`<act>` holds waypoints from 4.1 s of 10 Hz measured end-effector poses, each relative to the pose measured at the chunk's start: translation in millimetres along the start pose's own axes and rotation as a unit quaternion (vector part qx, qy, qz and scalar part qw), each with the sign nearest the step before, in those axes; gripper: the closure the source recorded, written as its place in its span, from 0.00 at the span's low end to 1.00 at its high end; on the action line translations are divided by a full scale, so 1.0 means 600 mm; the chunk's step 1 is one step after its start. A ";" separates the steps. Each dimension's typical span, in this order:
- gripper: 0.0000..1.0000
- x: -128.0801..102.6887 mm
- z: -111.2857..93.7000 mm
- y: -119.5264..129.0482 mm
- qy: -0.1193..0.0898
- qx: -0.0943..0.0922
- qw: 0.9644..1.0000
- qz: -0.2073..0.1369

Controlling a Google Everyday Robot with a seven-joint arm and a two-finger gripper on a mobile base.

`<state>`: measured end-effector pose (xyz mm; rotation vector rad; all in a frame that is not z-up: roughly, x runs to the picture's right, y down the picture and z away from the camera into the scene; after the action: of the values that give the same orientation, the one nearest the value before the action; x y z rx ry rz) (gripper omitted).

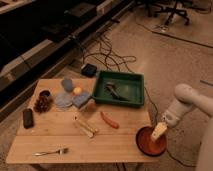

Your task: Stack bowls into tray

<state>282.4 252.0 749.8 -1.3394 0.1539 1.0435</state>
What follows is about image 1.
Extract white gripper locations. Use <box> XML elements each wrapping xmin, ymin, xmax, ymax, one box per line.
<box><xmin>151</xmin><ymin>101</ymin><xmax>193</xmax><ymax>141</ymax></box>

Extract dark tool in tray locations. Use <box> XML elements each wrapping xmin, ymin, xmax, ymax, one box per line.
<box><xmin>105</xmin><ymin>82</ymin><xmax>126</xmax><ymax>101</ymax></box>

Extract cream stick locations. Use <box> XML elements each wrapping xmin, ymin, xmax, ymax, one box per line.
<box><xmin>75</xmin><ymin>116</ymin><xmax>98</xmax><ymax>133</ymax></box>
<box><xmin>74</xmin><ymin>121</ymin><xmax>94</xmax><ymax>138</ymax></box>

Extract wooden table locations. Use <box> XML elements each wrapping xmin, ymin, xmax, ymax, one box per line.
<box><xmin>5</xmin><ymin>77</ymin><xmax>160</xmax><ymax>171</ymax></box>

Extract red-brown bowl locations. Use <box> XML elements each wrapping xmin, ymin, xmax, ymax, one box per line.
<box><xmin>135</xmin><ymin>127</ymin><xmax>167</xmax><ymax>157</ymax></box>

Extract blue sponge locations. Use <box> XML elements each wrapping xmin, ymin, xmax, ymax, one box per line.
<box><xmin>72</xmin><ymin>92</ymin><xmax>91</xmax><ymax>108</ymax></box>

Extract bunch of dark grapes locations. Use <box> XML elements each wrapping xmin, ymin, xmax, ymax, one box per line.
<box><xmin>34</xmin><ymin>96</ymin><xmax>52</xmax><ymax>113</ymax></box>

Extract black rectangular block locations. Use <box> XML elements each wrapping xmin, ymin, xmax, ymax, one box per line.
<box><xmin>23</xmin><ymin>109</ymin><xmax>34</xmax><ymax>129</ymax></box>

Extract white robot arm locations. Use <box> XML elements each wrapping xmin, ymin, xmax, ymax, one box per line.
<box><xmin>150</xmin><ymin>84</ymin><xmax>213</xmax><ymax>171</ymax></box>

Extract dark small cup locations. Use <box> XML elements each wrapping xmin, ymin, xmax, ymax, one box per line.
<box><xmin>39</xmin><ymin>90</ymin><xmax>51</xmax><ymax>97</ymax></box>

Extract cream stick right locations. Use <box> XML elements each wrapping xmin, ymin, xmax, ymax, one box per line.
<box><xmin>75</xmin><ymin>116</ymin><xmax>98</xmax><ymax>133</ymax></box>

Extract yellow ball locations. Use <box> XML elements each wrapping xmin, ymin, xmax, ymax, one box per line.
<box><xmin>73</xmin><ymin>87</ymin><xmax>83</xmax><ymax>95</ymax></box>

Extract office chair base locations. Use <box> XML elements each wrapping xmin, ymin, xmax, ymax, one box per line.
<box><xmin>134</xmin><ymin>0</ymin><xmax>190</xmax><ymax>26</ymax></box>

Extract blue-grey cup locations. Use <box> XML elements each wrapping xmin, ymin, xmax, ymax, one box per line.
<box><xmin>61</xmin><ymin>78</ymin><xmax>73</xmax><ymax>92</ymax></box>

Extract green plastic tray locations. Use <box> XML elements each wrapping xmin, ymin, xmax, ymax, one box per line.
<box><xmin>92</xmin><ymin>71</ymin><xmax>144</xmax><ymax>108</ymax></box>

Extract black power box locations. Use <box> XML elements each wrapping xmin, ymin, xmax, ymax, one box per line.
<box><xmin>81</xmin><ymin>63</ymin><xmax>97</xmax><ymax>78</ymax></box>

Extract silver fork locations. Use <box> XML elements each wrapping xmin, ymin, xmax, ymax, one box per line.
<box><xmin>34</xmin><ymin>148</ymin><xmax>69</xmax><ymax>156</ymax></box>

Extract cream stick left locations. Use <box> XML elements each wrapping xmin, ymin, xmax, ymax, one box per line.
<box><xmin>74</xmin><ymin>121</ymin><xmax>94</xmax><ymax>138</ymax></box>

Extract black floor cables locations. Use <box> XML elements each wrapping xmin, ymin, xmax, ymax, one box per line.
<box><xmin>68</xmin><ymin>31</ymin><xmax>138</xmax><ymax>73</ymax></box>

